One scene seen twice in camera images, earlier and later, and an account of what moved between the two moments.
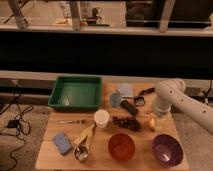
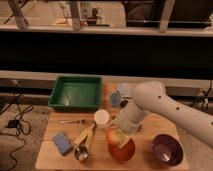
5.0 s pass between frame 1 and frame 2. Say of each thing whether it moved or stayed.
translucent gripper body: moved
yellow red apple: moved
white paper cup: stayed
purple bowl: stayed
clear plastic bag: stayed
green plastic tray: stayed
